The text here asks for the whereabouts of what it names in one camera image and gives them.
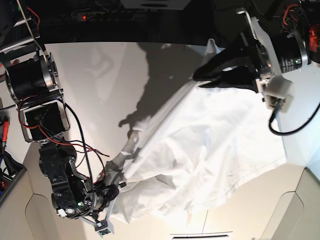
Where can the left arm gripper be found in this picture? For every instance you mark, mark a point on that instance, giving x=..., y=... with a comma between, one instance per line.
x=242, y=66

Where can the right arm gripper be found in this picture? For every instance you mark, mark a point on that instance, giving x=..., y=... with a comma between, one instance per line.
x=104, y=193

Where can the white t-shirt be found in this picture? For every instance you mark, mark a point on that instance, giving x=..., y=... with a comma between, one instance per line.
x=189, y=148

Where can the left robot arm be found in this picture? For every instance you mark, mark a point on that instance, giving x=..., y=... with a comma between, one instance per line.
x=297, y=44

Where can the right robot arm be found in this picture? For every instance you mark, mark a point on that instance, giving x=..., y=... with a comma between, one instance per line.
x=32, y=80

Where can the grey bin with tools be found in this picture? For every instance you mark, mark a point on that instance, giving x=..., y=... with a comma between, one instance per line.
x=9, y=176

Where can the white box with oval opening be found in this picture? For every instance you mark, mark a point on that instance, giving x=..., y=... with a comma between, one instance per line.
x=156, y=4

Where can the white vent grille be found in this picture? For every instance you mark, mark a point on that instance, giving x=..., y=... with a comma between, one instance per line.
x=202, y=236

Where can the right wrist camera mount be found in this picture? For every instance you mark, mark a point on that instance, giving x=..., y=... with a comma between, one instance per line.
x=99, y=215

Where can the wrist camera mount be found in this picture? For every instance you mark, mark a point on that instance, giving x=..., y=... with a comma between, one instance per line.
x=277, y=90
x=99, y=215

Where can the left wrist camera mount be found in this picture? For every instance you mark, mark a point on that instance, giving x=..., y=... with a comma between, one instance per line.
x=277, y=90

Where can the orange handled tool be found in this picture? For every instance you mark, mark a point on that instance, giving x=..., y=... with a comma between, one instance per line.
x=5, y=129

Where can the black power strip red switch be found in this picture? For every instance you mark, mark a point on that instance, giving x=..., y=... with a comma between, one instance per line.
x=98, y=16

